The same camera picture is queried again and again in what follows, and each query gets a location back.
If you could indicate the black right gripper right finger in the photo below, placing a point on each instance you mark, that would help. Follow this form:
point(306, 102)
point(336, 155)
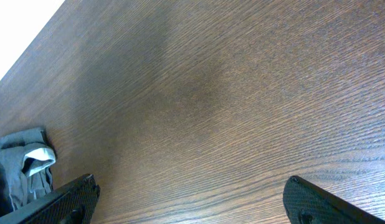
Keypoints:
point(307, 203)

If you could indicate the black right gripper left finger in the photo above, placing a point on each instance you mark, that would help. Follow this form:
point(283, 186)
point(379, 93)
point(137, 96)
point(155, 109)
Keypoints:
point(72, 203)

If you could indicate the grey shorts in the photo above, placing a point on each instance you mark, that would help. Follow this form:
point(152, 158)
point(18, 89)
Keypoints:
point(25, 176)

